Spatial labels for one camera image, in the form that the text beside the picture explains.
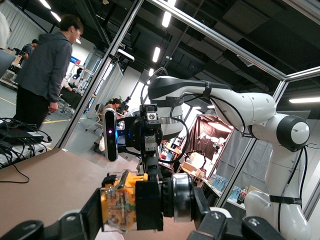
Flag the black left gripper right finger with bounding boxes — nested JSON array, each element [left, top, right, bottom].
[[187, 186, 286, 240]]

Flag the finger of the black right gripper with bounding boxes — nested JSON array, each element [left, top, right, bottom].
[[136, 159, 146, 176], [142, 151, 164, 186]]

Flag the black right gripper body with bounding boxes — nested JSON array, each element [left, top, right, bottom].
[[116, 104, 164, 157]]

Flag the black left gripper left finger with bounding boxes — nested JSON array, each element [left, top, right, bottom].
[[0, 187, 105, 240]]

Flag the orange push-button switch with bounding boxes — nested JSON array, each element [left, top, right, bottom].
[[99, 169, 196, 234]]

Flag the cola bottle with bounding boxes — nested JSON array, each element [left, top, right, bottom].
[[236, 186, 250, 205]]

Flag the seated person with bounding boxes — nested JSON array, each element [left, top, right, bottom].
[[101, 98, 126, 120]]

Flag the office chair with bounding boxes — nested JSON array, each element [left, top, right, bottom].
[[85, 103, 105, 133]]

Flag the ceiling tube light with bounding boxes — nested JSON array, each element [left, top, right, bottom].
[[50, 10, 62, 23], [288, 96, 320, 104], [161, 10, 172, 29], [151, 46, 161, 64]]

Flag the black flat device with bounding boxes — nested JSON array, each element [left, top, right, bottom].
[[0, 127, 45, 142]]

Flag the person in grey hoodie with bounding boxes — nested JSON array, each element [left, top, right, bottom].
[[12, 13, 85, 131]]

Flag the person in dark shirt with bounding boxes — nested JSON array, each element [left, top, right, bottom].
[[20, 38, 40, 61]]

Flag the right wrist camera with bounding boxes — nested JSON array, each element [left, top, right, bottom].
[[103, 108, 119, 163]]

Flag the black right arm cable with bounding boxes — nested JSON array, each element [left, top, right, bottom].
[[159, 92, 191, 165]]

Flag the aluminium frame post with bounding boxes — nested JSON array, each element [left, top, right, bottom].
[[56, 0, 145, 151], [215, 74, 290, 209]]

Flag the thin black looped cable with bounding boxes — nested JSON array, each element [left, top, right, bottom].
[[0, 162, 31, 184]]

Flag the white overhead camera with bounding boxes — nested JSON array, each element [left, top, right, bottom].
[[109, 48, 136, 63]]

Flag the aluminium frame beam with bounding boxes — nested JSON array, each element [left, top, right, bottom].
[[146, 0, 289, 81], [284, 65, 320, 82]]

